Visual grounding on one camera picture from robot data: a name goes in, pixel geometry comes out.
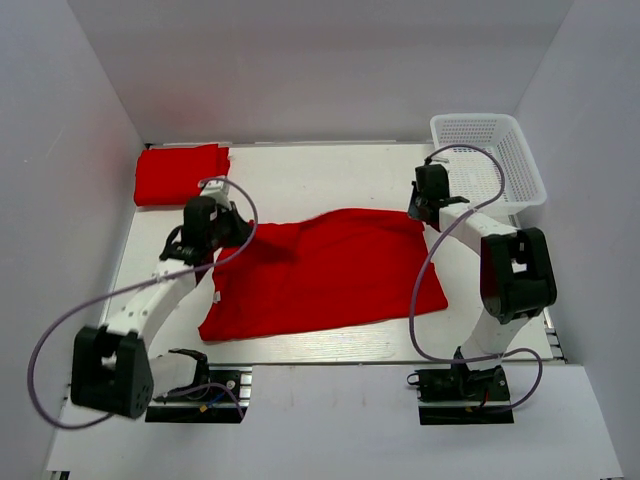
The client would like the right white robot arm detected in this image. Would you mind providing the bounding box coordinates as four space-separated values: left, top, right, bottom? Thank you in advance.
408 161 557 399

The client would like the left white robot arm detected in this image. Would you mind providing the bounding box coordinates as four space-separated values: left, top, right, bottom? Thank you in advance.
70 193 256 419

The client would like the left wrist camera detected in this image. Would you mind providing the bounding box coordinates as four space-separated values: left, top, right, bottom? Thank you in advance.
198 178 231 210

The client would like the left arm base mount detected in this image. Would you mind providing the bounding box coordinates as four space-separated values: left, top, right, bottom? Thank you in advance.
144 365 252 425

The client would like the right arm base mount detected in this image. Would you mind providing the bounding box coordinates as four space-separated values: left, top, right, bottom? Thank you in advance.
407 364 514 426

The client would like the red t shirt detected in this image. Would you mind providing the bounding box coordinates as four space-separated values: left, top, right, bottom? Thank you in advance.
133 144 231 207
198 208 448 342

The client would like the white plastic basket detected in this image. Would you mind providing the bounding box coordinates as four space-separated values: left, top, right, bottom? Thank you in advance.
430 113 547 217

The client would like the folded red t shirt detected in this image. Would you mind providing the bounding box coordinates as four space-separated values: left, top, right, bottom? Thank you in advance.
133 144 231 207

